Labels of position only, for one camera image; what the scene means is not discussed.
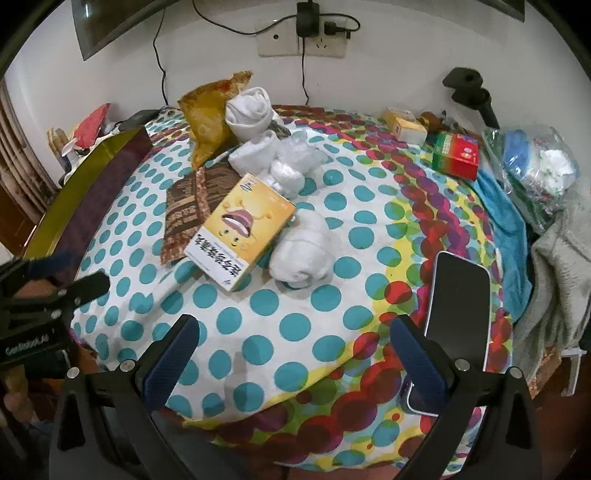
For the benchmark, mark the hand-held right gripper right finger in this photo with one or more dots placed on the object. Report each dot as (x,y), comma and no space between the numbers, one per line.
(418,364)

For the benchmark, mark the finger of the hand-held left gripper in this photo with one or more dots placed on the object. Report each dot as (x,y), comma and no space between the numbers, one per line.
(53,264)
(85,288)

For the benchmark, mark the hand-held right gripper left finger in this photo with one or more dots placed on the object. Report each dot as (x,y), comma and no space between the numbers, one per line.
(168,364)

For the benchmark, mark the gold tin box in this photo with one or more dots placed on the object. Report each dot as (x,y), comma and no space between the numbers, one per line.
(92,184)

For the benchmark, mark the brown patterned cloth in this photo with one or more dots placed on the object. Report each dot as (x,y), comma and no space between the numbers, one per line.
(178,203)

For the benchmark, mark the yellow cartoon face box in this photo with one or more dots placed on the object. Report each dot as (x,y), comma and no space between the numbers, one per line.
(240,226)

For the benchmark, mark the brown snack packet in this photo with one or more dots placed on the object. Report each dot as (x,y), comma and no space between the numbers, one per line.
(217,182)

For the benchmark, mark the yellow snack bag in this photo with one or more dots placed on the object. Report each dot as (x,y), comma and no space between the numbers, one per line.
(207,115)

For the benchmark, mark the black smartphone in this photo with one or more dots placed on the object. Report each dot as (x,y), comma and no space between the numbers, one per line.
(457,304)

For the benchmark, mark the wooden slatted cabinet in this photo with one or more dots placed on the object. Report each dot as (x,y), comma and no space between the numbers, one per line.
(14,161)

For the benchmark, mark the polka dot blanket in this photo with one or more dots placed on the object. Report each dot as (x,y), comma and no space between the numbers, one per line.
(323,300)

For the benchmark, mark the red packet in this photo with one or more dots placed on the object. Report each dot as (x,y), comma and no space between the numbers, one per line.
(90,124)

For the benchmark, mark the blue towel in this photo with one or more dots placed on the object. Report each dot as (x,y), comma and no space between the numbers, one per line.
(505,230)

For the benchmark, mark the grey cloth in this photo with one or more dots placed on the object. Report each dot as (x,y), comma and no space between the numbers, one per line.
(563,277)

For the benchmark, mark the red green box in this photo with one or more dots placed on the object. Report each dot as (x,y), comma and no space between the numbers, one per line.
(457,154)

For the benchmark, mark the clear plastic bag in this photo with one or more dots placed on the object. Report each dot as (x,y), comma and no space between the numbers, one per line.
(540,170)

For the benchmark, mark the clear plastic wrap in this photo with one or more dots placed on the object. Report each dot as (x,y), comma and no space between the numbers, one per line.
(291,161)

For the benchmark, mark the small yellow white box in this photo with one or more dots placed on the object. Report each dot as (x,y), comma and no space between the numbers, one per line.
(406,127)

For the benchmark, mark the small brown object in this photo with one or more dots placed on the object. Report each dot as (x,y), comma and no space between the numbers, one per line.
(431,121)

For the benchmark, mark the dark crumpled bundle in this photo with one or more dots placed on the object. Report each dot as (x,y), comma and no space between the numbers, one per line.
(280,129)

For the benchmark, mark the black clamp stand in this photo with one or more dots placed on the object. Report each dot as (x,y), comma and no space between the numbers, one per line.
(468,85)

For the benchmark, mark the black plug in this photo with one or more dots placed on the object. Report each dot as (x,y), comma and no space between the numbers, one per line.
(334,28)

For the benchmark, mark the black charger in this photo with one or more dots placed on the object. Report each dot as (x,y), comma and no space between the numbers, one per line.
(308,18)

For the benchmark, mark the white wall socket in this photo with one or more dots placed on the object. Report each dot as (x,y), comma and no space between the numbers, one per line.
(281,44)

